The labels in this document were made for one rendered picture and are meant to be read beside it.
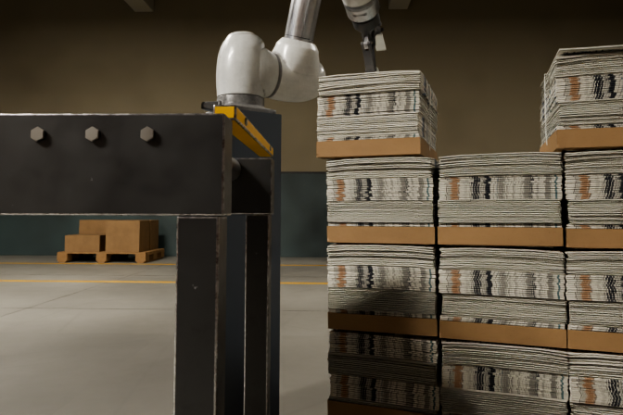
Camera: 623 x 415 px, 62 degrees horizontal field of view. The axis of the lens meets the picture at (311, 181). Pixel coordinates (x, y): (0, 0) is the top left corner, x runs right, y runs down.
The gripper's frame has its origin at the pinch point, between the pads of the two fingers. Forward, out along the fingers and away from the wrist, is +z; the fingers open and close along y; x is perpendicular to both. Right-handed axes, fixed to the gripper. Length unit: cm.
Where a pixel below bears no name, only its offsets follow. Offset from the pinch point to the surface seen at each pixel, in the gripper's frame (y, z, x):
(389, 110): 23.0, -6.4, 6.5
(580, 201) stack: 45, 3, 51
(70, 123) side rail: 78, -77, -14
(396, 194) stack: 43.7, 1.9, 8.4
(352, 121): 25.1, -5.2, -3.8
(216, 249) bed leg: 88, -66, 2
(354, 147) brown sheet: 31.8, -2.6, -3.1
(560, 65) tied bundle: 17, -12, 47
